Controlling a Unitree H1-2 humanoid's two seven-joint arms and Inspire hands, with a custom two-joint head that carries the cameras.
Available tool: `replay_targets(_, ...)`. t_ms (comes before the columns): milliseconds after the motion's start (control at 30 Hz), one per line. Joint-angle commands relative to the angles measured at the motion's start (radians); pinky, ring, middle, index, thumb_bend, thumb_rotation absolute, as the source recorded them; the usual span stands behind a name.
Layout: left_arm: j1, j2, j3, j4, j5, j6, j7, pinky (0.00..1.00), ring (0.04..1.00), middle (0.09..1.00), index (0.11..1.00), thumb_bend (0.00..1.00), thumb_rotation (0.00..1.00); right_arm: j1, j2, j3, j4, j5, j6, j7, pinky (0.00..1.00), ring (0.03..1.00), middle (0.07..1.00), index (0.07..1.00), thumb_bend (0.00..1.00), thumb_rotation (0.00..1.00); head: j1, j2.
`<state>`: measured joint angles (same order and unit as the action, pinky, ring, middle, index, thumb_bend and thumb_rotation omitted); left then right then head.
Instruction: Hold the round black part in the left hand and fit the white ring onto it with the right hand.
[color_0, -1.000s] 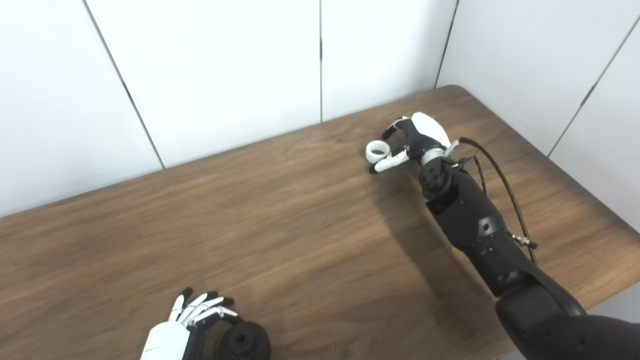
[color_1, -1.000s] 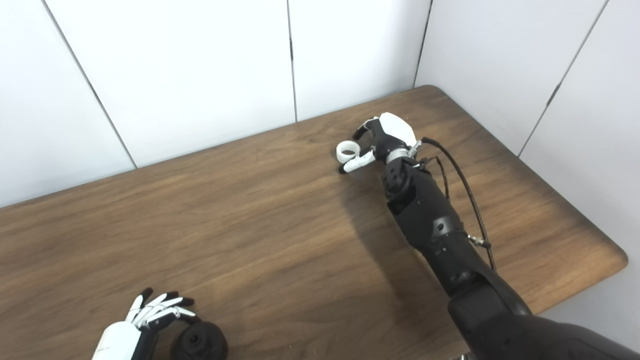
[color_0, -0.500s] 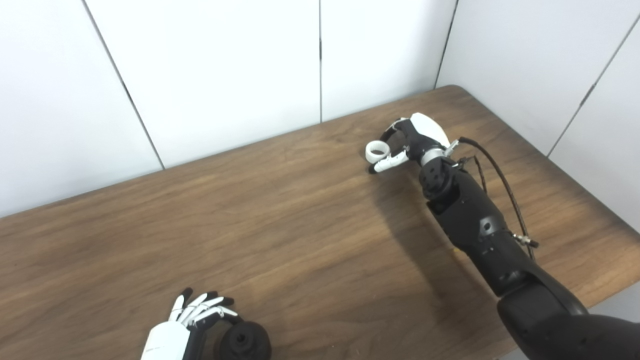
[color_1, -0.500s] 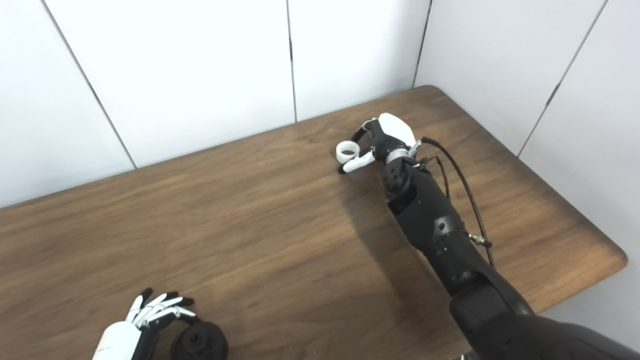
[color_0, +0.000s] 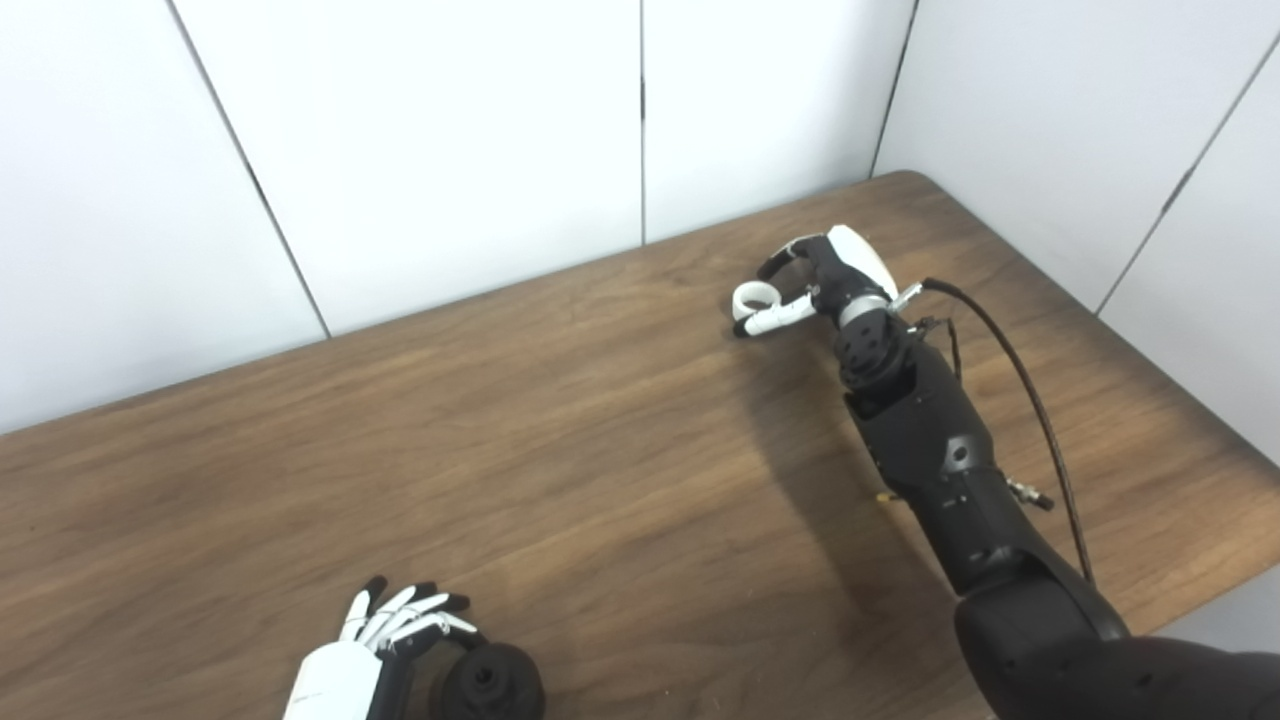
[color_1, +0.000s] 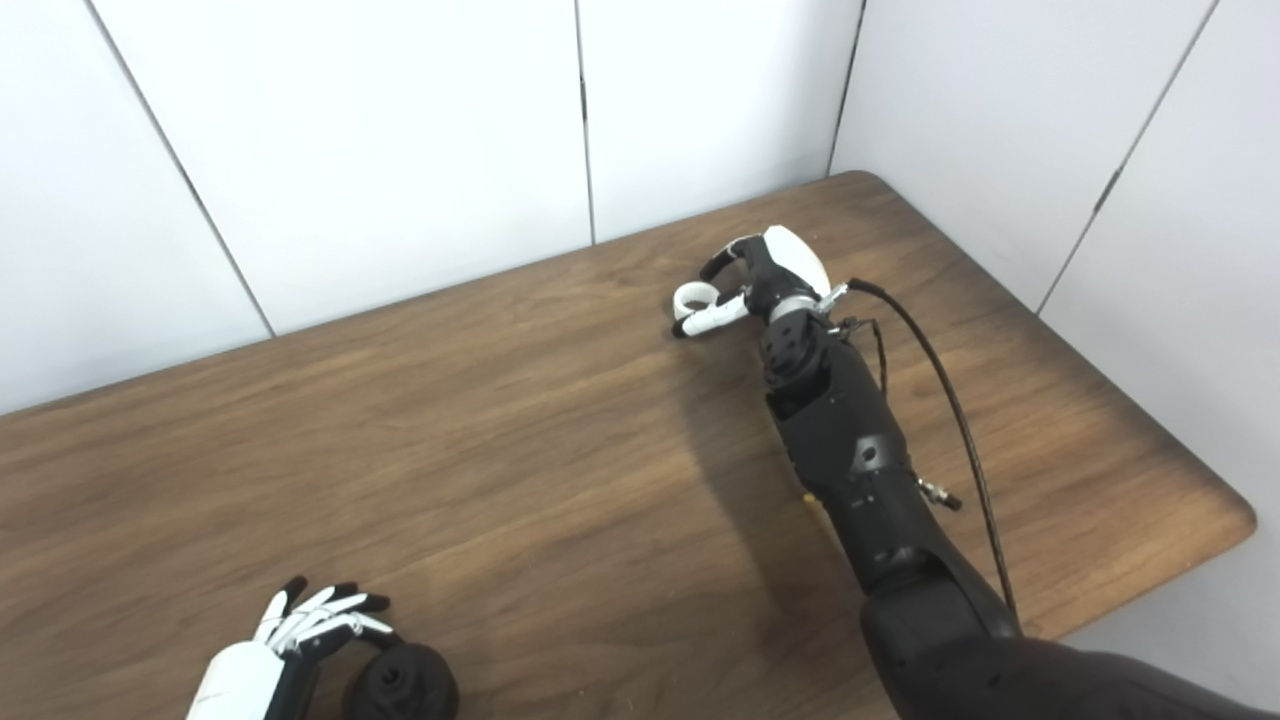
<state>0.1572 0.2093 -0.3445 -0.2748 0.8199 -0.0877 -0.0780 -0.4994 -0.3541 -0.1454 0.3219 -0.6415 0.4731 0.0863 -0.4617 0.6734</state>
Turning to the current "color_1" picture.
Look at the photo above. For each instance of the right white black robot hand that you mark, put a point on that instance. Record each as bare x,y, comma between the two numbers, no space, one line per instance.
795,260

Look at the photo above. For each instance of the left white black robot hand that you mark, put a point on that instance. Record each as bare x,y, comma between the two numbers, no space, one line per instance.
240,680

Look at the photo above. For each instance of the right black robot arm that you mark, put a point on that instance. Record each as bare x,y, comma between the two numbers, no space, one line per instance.
860,470

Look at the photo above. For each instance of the round black stepped part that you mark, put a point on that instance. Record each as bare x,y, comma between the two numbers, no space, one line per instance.
410,690

